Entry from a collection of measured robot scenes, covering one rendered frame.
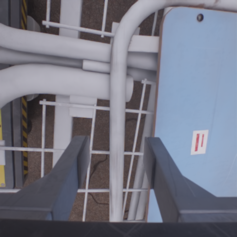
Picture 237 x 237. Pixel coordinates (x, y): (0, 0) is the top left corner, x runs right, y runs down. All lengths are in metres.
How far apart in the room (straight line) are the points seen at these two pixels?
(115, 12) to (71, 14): 0.50
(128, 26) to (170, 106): 0.12
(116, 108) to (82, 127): 0.56
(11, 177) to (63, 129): 0.26
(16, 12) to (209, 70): 0.39
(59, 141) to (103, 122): 0.48
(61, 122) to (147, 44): 0.19
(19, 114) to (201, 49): 0.39
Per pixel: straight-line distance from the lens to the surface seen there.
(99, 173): 0.89
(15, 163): 0.52
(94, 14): 0.78
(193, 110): 0.27
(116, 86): 0.23
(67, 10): 0.31
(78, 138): 0.16
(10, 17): 0.47
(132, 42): 0.24
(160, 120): 0.25
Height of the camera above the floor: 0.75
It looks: 71 degrees down
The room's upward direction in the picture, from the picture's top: 143 degrees clockwise
